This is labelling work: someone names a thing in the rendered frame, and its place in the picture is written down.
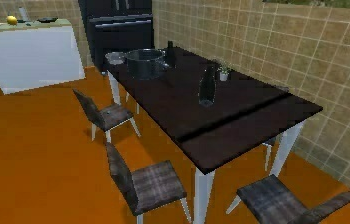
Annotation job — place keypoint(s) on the grey upright cylinder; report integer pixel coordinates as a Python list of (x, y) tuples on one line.
[(23, 14)]

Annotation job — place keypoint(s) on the grey metal bowl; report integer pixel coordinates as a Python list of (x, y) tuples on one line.
[(115, 57)]

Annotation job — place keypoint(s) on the small dark bottle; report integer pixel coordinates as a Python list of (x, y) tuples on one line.
[(170, 55)]

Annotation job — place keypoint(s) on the dark table with white legs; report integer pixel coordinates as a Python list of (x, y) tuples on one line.
[(216, 113)]

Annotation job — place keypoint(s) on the large dark cooking pot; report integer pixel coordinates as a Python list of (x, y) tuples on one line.
[(146, 63)]

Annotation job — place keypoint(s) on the small potted green plant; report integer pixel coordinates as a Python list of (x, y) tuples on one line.
[(223, 73)]

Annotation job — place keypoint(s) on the white kitchen counter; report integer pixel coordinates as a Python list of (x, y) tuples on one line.
[(33, 56)]

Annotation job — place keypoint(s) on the tall dark glass bottle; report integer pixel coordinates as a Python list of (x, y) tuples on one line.
[(207, 87)]

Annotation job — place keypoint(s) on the black frying pan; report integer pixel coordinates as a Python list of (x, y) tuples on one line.
[(47, 19)]

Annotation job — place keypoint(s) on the dark grey wooden chair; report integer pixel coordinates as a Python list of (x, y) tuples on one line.
[(149, 186), (276, 203), (107, 116)]

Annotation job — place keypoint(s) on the yellow round fruit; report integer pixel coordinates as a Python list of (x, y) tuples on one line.
[(12, 20)]

